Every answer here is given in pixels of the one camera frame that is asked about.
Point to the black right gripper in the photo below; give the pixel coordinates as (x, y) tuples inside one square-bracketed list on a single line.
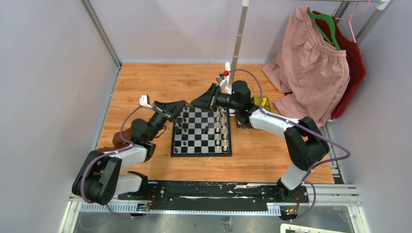
[(210, 98)]

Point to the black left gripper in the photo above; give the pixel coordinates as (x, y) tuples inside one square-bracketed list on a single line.
[(170, 110)]

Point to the black white chess board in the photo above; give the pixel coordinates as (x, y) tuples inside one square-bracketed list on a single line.
[(198, 143)]

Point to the gold tin box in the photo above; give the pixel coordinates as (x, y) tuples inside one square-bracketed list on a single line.
[(257, 100)]

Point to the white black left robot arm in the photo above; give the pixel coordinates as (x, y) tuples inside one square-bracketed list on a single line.
[(99, 178)]

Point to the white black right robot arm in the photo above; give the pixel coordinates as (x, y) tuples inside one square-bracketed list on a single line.
[(303, 138)]

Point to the brown cloth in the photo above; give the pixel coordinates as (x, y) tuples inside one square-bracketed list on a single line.
[(120, 140)]

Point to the pink garment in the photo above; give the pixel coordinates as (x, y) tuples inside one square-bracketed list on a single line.
[(312, 74)]

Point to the white tablet corner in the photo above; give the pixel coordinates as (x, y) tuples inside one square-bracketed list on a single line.
[(289, 228)]

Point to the red garment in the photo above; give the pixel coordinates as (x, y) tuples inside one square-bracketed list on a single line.
[(351, 64)]

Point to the pink clothes hanger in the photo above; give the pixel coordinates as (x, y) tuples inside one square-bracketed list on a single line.
[(340, 12)]

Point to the white clothes rack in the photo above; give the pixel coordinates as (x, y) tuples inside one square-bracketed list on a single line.
[(381, 5)]

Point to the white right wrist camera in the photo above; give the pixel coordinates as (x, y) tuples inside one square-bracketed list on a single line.
[(222, 79)]

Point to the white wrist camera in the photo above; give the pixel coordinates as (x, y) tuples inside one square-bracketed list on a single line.
[(144, 102), (222, 79)]

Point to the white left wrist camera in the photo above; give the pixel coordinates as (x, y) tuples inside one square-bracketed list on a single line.
[(144, 102)]

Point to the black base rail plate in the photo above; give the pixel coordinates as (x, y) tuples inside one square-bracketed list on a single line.
[(216, 196)]

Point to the aluminium frame post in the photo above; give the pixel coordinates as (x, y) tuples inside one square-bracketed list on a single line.
[(101, 32)]

